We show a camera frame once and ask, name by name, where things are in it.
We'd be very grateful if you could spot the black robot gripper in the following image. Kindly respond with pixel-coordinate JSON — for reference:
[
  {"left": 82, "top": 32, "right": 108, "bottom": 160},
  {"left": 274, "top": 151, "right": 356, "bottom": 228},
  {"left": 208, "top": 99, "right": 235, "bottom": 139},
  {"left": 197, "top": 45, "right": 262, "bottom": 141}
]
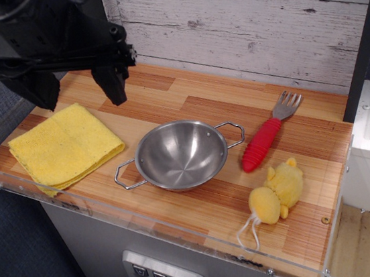
[{"left": 0, "top": 0, "right": 135, "bottom": 111}]

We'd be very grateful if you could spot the yellow plush duck toy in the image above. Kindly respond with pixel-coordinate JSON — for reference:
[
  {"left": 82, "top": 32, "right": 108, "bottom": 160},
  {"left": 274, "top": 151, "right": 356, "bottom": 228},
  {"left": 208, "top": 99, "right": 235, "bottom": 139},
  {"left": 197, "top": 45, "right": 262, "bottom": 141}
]
[{"left": 227, "top": 156, "right": 312, "bottom": 254}]

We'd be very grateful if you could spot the folded yellow cloth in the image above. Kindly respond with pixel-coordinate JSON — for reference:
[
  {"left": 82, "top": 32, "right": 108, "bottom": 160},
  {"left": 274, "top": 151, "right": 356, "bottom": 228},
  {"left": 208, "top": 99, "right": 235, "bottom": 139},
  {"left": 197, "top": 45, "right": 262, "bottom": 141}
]
[{"left": 8, "top": 103, "right": 125, "bottom": 197}]

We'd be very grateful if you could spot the grey toy fridge cabinet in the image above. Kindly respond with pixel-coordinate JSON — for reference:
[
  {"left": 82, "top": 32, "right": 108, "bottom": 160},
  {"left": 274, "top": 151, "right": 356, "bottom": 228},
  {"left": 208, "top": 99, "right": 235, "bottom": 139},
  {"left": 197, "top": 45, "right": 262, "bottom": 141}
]
[{"left": 39, "top": 168, "right": 311, "bottom": 277}]

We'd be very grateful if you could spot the brass screw in countertop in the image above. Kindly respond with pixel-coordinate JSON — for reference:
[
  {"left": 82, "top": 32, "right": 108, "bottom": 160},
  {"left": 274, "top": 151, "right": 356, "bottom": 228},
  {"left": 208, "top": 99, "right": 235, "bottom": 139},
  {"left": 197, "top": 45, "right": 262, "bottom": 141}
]
[{"left": 321, "top": 217, "right": 330, "bottom": 225}]

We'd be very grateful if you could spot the silver metal bowl with handles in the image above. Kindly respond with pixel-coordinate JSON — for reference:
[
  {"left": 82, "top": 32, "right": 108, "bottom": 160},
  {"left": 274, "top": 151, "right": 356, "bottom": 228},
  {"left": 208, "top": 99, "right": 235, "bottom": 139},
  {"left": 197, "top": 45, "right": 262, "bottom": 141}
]
[{"left": 114, "top": 119, "right": 245, "bottom": 192}]

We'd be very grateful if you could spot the clear acrylic guard rail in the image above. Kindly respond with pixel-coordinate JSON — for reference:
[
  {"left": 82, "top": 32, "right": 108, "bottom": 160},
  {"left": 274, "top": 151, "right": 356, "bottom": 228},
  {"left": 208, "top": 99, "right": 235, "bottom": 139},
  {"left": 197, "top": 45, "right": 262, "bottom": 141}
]
[{"left": 0, "top": 58, "right": 370, "bottom": 277}]

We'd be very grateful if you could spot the red handled metal fork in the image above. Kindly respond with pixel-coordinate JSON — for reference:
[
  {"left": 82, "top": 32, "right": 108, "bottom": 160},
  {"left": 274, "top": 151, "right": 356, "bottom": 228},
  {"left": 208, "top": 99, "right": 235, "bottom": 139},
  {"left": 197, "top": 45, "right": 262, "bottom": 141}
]
[{"left": 241, "top": 91, "right": 302, "bottom": 173}]

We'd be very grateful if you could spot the black vertical post right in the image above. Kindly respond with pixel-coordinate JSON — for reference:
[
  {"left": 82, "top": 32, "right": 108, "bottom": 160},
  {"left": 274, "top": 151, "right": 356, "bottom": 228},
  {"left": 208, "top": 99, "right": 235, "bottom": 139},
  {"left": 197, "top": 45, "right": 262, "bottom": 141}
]
[{"left": 343, "top": 0, "right": 370, "bottom": 123}]

